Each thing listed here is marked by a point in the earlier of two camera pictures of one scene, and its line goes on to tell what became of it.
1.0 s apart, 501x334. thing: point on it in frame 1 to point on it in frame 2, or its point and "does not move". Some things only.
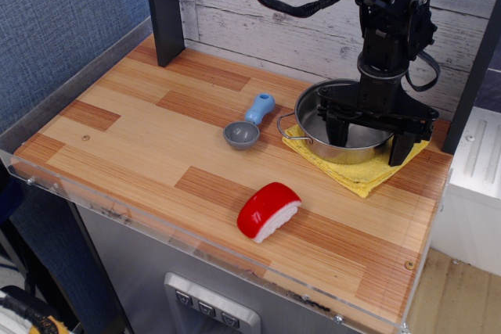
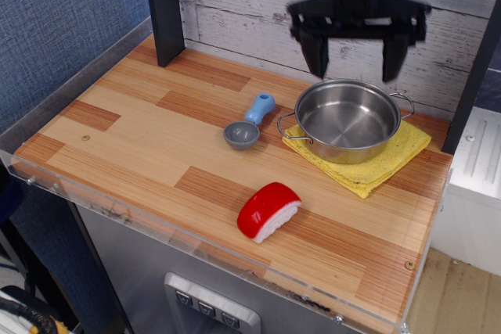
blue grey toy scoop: [243, 135] does not move
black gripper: [377, 101] to [358, 7]
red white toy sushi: [267, 211] does not move
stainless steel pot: [363, 145] does not move
